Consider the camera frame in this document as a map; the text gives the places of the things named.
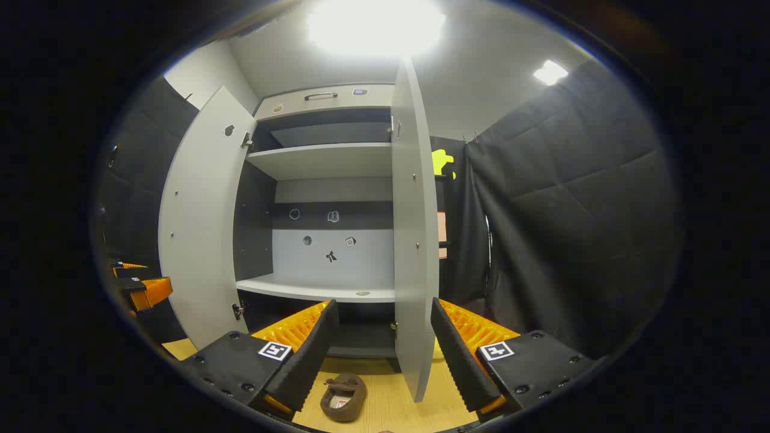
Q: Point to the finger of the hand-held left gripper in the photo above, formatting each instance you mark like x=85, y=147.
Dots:
x=129, y=269
x=153, y=291

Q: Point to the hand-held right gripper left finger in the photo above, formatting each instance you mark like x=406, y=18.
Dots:
x=313, y=349

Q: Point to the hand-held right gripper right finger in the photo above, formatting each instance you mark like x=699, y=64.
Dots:
x=457, y=349

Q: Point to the brown fuzzy shoe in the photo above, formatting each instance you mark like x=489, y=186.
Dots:
x=346, y=397

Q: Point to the grey cabinet door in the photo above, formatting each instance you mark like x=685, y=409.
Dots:
x=198, y=228
x=412, y=240

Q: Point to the grey shoe cabinet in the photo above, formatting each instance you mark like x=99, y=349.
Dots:
x=325, y=159

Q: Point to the grey cabinet drawer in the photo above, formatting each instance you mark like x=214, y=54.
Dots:
x=373, y=99

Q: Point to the black backdrop cloth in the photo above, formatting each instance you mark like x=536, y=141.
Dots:
x=571, y=210

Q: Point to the small ceiling light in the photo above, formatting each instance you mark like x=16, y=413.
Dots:
x=550, y=72

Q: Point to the large ceiling light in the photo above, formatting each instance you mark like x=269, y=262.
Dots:
x=376, y=27

